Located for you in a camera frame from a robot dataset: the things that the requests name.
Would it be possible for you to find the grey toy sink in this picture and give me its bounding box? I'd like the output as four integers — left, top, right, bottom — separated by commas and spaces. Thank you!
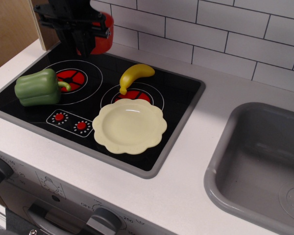
204, 103, 294, 235

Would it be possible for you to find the yellow toy banana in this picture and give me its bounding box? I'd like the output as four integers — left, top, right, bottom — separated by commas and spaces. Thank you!
120, 64, 155, 95

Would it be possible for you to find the grey right oven knob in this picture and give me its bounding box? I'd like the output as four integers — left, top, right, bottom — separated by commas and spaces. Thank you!
86, 208, 122, 235

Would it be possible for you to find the red plastic cup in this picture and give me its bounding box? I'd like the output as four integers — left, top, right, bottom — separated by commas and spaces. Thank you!
76, 12, 114, 55

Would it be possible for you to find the cream scalloped plate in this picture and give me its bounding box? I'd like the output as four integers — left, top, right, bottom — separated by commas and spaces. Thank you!
92, 98, 167, 155

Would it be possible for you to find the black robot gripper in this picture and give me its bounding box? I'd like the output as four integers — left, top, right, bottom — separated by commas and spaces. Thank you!
33, 0, 112, 58

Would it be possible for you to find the grey oven door handle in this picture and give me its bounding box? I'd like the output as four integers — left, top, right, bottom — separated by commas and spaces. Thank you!
27, 204, 89, 235

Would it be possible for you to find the green toy bell pepper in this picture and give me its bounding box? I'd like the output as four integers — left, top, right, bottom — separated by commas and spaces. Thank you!
14, 69, 71, 107

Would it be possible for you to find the black toy stovetop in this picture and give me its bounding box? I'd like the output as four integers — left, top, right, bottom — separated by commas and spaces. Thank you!
0, 45, 205, 179

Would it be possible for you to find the wooden side panel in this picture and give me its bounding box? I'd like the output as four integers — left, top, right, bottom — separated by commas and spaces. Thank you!
0, 0, 59, 67

